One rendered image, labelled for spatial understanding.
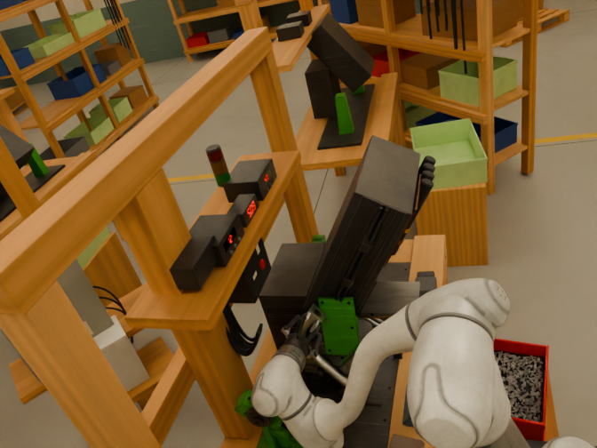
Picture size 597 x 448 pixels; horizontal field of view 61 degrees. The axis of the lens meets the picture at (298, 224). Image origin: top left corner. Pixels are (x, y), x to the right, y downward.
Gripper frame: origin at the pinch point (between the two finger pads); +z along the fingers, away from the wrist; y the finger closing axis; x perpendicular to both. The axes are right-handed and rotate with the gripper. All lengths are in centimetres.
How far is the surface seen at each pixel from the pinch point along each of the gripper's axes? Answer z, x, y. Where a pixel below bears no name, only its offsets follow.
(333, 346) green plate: 4.1, 5.0, -11.8
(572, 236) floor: 230, -36, -123
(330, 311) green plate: 4.1, -4.3, -2.9
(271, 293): 10.1, 9.6, 14.6
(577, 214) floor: 255, -45, -123
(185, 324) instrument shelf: -37.8, 0.4, 27.8
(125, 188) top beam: -41, -21, 58
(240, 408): -23.2, 24.9, 0.2
